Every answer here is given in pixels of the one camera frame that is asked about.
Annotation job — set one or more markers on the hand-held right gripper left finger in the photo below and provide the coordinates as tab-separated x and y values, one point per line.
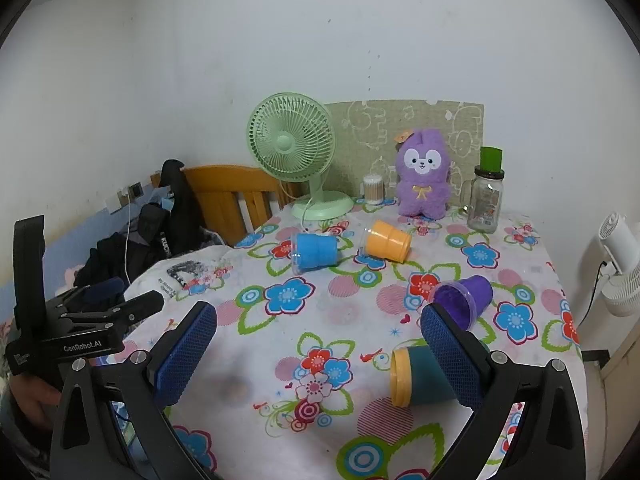
182	355

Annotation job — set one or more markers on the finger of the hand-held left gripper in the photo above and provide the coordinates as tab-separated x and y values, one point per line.
142	305
102	291

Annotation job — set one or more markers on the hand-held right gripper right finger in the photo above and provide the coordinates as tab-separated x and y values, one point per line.
452	355

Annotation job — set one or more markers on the teal cup with yellow rim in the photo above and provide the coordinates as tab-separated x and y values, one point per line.
420	375

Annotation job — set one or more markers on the purple cup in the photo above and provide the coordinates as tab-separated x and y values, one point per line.
462	297

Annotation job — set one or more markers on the orange cup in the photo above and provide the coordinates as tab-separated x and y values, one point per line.
387	241

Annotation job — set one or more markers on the blue cup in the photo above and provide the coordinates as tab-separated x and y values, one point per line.
317	252

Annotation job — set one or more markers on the person's left hand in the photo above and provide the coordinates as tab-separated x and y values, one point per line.
37	400

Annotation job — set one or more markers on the white printed cloth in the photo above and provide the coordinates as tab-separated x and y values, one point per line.
200	275

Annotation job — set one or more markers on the black clothes pile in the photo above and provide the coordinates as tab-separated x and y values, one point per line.
150	240

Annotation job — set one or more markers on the floral tablecloth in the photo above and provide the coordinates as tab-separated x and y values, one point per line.
350	320

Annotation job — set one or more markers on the wooden bed headboard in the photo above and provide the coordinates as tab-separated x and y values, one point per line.
220	190

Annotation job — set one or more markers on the glass jar with green lid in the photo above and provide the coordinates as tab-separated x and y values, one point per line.
484	205

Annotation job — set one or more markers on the beige cabinet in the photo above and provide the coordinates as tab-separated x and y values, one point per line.
622	360

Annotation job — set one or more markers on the purple plush toy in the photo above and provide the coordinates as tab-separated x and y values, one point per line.
422	180

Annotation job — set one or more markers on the cotton swab container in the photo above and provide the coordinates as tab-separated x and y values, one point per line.
373	191

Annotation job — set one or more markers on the white fan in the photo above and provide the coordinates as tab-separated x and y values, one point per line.
620	260

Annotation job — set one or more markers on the green desk fan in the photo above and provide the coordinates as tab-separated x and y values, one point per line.
290	142

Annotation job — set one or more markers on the green patterned board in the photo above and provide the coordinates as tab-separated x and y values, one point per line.
365	125

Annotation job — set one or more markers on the wall socket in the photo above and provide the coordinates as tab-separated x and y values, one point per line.
131	192

